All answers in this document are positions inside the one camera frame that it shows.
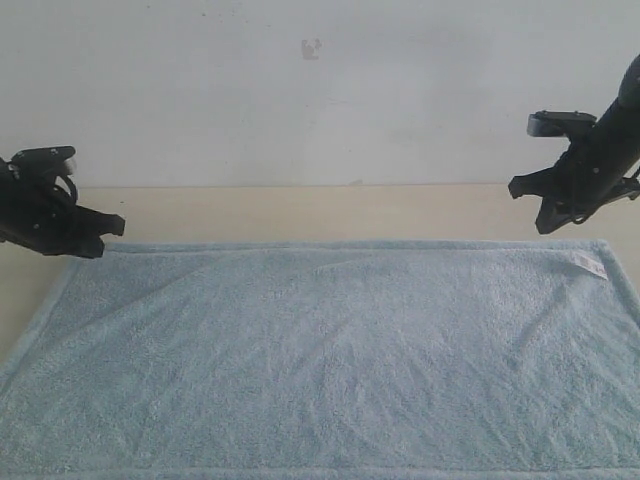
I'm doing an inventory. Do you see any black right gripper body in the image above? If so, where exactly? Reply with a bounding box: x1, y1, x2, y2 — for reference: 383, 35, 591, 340
554, 107, 639, 220

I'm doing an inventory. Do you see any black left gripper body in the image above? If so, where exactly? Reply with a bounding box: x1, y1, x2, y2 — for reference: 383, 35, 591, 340
1, 161, 77, 255

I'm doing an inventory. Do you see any light blue fluffy towel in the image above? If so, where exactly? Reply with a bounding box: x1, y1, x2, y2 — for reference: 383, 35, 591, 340
1, 240, 639, 479

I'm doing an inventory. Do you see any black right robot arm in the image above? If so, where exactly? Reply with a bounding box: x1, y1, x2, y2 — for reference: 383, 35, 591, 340
508, 59, 639, 235

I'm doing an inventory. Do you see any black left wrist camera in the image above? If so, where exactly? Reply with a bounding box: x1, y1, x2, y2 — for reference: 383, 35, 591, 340
8, 145, 78, 204

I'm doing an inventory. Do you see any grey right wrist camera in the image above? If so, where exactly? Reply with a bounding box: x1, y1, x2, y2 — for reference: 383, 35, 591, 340
526, 110, 597, 143

